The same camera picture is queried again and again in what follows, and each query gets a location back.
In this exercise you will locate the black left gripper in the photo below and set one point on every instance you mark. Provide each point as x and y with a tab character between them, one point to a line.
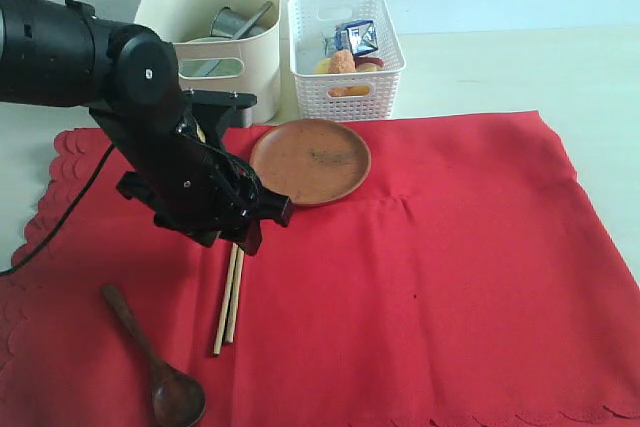
200	190

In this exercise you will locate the brown round plate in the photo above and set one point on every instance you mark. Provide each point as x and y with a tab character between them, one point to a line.
311	161

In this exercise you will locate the wooden chopstick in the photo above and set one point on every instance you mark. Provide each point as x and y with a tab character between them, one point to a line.
235	297
225	302

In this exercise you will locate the yellow cheese wedge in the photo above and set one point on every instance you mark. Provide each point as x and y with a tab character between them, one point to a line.
357	90

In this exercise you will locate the yellow lemon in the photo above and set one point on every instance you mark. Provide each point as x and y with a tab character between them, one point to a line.
322	67

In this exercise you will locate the fried chicken nugget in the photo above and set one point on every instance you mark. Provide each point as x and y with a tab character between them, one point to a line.
341	62

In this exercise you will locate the red sausage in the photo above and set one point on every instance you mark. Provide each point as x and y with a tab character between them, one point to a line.
363	59

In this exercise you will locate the dark wooden spoon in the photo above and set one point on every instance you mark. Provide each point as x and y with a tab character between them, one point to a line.
177	399

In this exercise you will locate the stainless steel cup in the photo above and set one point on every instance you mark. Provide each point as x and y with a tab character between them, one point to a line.
226	23

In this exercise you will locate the blue white milk carton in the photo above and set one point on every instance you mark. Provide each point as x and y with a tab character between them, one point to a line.
359	37

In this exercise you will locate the red scalloped tablecloth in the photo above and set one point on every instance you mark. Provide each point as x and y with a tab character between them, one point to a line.
467	282

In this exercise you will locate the metal butter knife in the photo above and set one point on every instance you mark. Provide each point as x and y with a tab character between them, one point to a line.
252	27

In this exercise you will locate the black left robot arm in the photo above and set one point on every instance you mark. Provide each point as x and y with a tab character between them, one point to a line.
127	77

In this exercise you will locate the white perforated plastic basket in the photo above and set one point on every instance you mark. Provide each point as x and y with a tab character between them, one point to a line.
310	21

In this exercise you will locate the cream plastic storage bin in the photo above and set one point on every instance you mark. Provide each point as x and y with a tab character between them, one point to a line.
178	21

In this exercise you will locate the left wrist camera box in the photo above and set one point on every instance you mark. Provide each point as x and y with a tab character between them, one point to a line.
221	108

